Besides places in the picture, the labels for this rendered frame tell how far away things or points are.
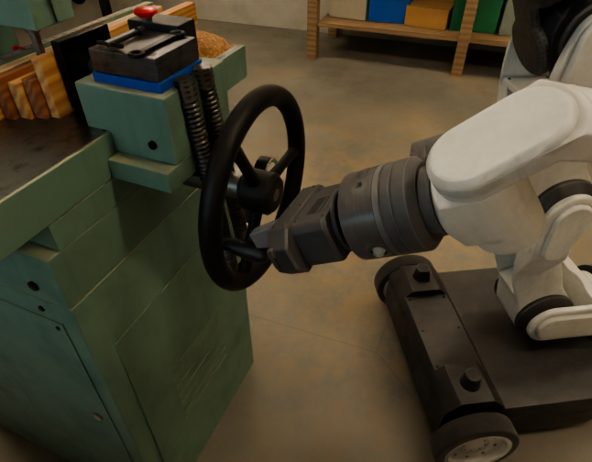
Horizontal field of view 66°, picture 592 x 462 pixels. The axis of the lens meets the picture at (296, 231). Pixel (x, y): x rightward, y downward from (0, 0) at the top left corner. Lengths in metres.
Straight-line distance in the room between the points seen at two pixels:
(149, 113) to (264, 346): 1.00
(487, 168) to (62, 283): 0.51
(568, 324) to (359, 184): 0.95
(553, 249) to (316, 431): 0.73
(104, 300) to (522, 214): 0.56
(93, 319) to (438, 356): 0.85
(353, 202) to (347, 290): 1.21
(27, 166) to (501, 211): 0.50
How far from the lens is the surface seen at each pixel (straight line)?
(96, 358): 0.77
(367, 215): 0.41
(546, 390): 1.33
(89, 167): 0.63
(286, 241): 0.44
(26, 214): 0.59
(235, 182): 0.65
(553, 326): 1.29
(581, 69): 0.85
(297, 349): 1.45
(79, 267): 0.66
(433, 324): 1.32
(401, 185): 0.40
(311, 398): 1.36
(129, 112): 0.61
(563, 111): 0.37
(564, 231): 1.04
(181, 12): 1.02
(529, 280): 1.19
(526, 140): 0.36
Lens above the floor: 1.18
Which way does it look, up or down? 40 degrees down
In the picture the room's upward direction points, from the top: straight up
